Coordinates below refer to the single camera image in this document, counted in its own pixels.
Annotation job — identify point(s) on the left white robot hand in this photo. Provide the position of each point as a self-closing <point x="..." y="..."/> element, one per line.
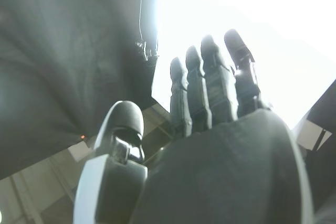
<point x="223" y="161"/>

